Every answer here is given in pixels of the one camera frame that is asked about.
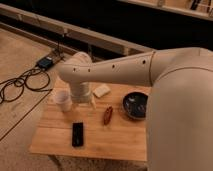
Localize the dark ceramic bowl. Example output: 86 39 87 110
122 92 148 120

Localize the black power adapter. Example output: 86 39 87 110
36 56 54 70

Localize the beige sponge block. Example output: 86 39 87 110
93 84 110 98

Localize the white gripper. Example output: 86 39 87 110
70 82 96 109

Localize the wooden table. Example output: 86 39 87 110
30 84 150 161

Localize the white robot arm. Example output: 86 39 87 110
58 47 213 171

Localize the white ceramic cup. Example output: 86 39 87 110
53 90 71 112

